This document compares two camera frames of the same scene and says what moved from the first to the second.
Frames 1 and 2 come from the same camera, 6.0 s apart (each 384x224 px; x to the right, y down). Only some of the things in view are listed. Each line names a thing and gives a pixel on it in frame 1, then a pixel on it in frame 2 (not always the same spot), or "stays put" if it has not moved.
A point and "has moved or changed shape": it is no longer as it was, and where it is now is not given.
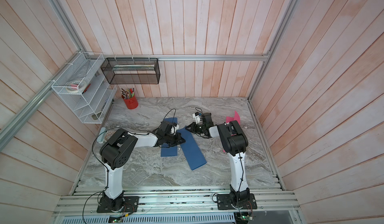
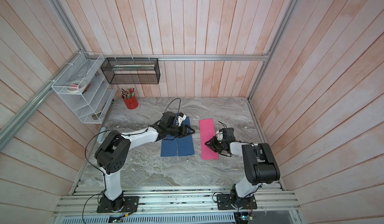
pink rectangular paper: [236, 117] -> [207, 132]
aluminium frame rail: [177, 203] stays put
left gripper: [178, 137] -> [184, 134]
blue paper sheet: [191, 149] has moved or changed shape
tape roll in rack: [76, 86] stays put
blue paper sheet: [166, 151] stays put
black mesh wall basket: [131, 71] stays put
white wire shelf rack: [83, 86] stays put
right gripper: [193, 128] -> [212, 144]
